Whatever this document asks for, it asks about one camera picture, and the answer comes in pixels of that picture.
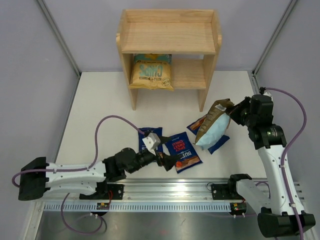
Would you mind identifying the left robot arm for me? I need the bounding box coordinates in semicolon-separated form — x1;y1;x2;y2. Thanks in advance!
18;133;181;201

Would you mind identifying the light blue cassava chips bag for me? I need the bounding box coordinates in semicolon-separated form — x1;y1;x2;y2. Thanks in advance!
195;98;234;150

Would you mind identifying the large yellow kettle chips bag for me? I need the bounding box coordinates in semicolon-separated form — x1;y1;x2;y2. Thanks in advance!
129;53;174;91

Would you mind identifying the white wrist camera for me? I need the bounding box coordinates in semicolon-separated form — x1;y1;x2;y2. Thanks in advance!
259;87;273;100
142;132;161;155

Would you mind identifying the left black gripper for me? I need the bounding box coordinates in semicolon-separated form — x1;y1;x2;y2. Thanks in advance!
127;135;182;174

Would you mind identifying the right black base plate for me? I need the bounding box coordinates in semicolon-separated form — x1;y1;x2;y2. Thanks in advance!
208;183;243;201

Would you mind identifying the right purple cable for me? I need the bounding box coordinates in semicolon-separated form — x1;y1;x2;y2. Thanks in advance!
264;87;308;240

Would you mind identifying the right aluminium frame post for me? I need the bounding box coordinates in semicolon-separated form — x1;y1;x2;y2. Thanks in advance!
251;0;300;76

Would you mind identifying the aluminium frame post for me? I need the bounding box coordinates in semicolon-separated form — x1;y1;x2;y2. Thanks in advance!
34;0;81;78
251;0;300;76

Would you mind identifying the wooden two-tier shelf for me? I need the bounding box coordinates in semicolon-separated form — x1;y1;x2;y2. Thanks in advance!
116;9;222;111

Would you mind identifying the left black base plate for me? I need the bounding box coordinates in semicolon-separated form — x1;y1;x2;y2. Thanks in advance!
99;183;124;200

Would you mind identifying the blue burts chips bag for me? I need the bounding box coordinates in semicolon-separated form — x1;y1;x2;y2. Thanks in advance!
165;132;203;174
138;127;163;153
186;115;230;155

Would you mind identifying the purple cable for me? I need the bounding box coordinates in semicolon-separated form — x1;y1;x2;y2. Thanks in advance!
264;87;308;240
11;114;146;235

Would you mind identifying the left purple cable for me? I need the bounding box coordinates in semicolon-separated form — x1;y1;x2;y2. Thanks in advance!
11;114;146;235

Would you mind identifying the left aluminium frame post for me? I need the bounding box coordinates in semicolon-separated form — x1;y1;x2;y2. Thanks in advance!
34;0;81;78

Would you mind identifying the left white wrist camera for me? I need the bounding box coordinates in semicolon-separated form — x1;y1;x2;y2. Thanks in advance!
142;132;161;155

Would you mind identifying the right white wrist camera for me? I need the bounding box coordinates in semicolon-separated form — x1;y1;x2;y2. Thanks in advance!
259;87;273;100

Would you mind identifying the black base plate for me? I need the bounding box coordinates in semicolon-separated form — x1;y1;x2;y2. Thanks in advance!
208;183;243;201
99;183;124;200

